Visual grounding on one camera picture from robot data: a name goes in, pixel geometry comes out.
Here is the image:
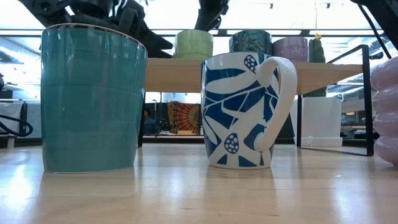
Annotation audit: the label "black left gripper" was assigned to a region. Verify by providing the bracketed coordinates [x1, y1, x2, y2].
[74, 0, 174, 59]

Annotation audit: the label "light green mug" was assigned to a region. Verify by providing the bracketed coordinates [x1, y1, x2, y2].
[174, 29, 215, 60]

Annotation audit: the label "dark green glazed mug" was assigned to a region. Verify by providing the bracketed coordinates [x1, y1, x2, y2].
[229, 29, 274, 57]

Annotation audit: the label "lavender ribbed mug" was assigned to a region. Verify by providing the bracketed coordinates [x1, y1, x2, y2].
[272, 36, 310, 63]

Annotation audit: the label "teal mug white interior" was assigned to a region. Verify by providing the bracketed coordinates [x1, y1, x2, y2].
[40, 23, 149, 174]

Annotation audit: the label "white blue leaf-pattern mug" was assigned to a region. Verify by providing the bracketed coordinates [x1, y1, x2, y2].
[200, 52, 298, 170]

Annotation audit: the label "person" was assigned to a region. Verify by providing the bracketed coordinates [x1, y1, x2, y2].
[143, 107, 158, 135]

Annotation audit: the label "orange mandala tapestry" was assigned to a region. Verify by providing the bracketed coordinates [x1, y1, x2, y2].
[167, 101, 201, 135]

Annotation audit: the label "green cactus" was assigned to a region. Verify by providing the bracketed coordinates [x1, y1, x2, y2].
[303, 37, 328, 98]

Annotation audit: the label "wooden shelf riser black legs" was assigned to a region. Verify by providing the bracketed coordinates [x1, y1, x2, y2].
[136, 44, 376, 157]

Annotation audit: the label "grey cloth panel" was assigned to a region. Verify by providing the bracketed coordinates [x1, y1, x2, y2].
[26, 102, 43, 138]

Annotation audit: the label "white hexagonal plant pot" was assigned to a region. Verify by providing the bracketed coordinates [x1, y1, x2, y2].
[289, 96, 343, 147]

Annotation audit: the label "small wooden block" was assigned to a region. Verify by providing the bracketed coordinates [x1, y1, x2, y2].
[0, 134, 17, 149]

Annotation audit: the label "wooden table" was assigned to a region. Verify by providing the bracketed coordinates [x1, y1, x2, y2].
[341, 124, 374, 131]

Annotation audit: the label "black aluminium rig frame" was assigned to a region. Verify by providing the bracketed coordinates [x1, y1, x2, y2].
[0, 135, 398, 149]

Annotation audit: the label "thick black cable loop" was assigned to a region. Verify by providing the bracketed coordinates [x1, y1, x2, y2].
[0, 113, 34, 138]

